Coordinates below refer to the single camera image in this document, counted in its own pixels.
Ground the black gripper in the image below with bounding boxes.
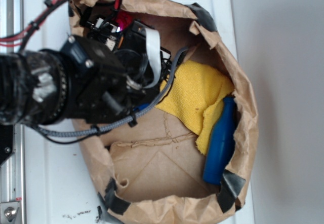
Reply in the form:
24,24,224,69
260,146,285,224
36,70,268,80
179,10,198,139
59,18,173,125

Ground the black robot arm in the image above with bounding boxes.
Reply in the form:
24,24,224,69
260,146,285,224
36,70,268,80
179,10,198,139
1,19,171,125

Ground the yellow cloth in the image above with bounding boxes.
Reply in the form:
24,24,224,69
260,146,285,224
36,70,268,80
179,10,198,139
155,60,234,155

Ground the brown paper bag tray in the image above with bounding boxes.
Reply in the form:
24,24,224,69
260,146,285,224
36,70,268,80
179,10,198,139
79,0,259,223

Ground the white plastic board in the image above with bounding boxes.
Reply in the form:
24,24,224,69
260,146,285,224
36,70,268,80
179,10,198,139
24,0,255,223

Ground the blue plastic bottle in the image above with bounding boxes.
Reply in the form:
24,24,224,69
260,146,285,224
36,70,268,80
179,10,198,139
203,97,236,185

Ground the white ribbon cable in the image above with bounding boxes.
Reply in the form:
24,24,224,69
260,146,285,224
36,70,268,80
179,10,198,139
141,27,163,88

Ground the grey braided cable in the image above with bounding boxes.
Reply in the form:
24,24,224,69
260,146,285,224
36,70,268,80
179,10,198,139
37,47,189,137

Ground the red and black wire bundle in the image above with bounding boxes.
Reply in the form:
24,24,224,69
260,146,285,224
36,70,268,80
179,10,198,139
0,0,132,51

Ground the aluminium frame rail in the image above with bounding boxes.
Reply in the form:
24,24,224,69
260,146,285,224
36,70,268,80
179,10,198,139
1,0,27,223

